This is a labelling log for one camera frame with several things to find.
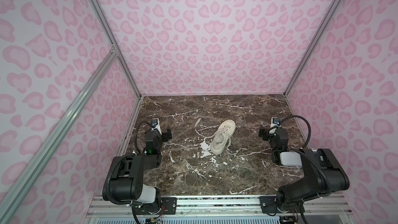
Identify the left rear aluminium post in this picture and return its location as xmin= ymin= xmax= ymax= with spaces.
xmin=88 ymin=0 xmax=142 ymax=99

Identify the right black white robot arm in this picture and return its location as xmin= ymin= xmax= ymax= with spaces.
xmin=259 ymin=126 xmax=350 ymax=216

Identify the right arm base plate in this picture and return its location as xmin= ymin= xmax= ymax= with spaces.
xmin=259 ymin=196 xmax=305 ymax=216

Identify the right rear aluminium post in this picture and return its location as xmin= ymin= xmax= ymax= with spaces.
xmin=284 ymin=0 xmax=343 ymax=98

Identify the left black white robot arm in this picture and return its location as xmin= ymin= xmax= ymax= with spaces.
xmin=102 ymin=129 xmax=172 ymax=214

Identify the cream white sneaker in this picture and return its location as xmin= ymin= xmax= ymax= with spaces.
xmin=210 ymin=120 xmax=236 ymax=155

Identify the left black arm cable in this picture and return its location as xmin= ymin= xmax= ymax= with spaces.
xmin=134 ymin=121 xmax=156 ymax=153

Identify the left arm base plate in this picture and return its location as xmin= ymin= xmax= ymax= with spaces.
xmin=133 ymin=197 xmax=177 ymax=216

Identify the aluminium post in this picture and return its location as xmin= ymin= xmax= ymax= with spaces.
xmin=284 ymin=0 xmax=343 ymax=98
xmin=88 ymin=0 xmax=142 ymax=99

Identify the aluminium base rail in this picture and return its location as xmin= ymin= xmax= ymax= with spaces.
xmin=83 ymin=194 xmax=355 ymax=224

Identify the left diagonal aluminium strut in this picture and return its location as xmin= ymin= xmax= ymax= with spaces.
xmin=1 ymin=51 xmax=119 ymax=224

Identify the white shoelace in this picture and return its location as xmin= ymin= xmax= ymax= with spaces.
xmin=194 ymin=118 xmax=218 ymax=139

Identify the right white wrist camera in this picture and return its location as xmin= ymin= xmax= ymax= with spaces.
xmin=270 ymin=117 xmax=282 ymax=128

